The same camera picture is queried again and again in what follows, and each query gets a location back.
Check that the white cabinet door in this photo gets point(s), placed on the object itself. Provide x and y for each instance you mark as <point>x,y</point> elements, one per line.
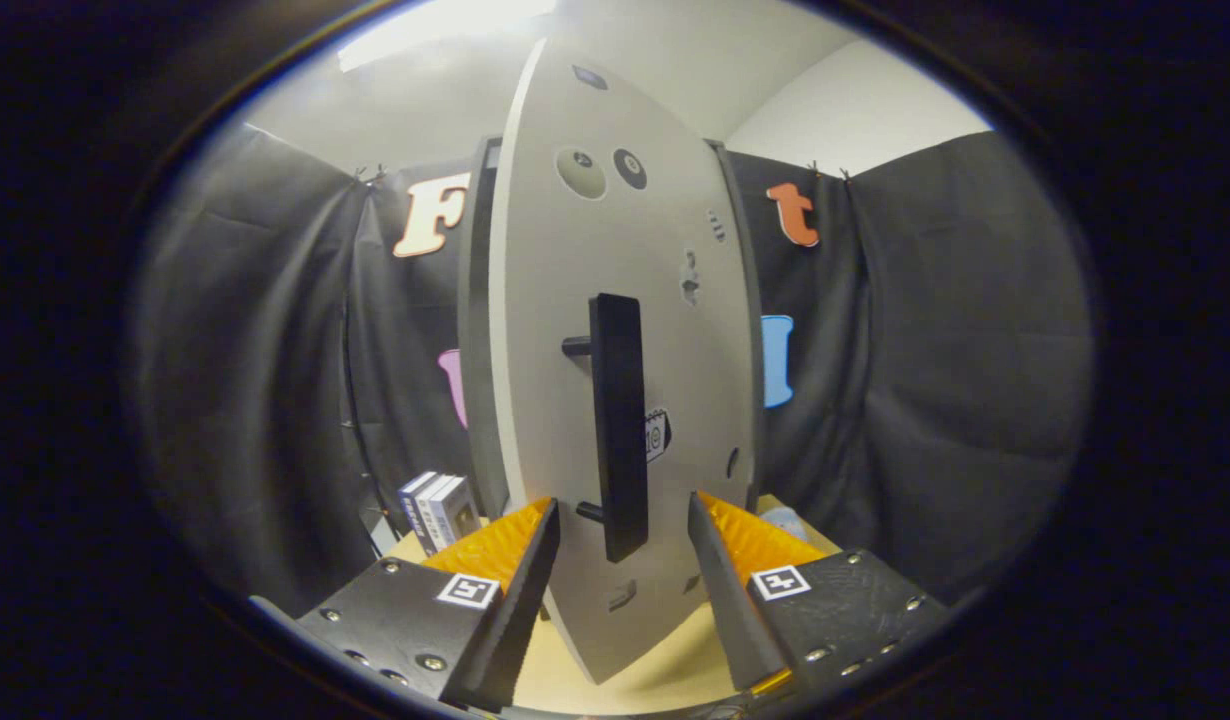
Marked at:
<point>545,400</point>

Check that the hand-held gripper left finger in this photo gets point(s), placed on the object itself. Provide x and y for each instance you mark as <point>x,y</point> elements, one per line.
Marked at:
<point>520,610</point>

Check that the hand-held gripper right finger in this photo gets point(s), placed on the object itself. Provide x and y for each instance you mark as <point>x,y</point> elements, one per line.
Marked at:
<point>730,600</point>

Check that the grey cabinet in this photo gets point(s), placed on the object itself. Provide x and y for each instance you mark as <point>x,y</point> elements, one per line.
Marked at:
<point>475,350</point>

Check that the pale blue bag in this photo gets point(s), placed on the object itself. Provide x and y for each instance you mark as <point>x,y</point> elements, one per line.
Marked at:
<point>785,522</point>

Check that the black backdrop cloth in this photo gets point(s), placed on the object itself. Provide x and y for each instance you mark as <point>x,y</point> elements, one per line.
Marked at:
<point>255,350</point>

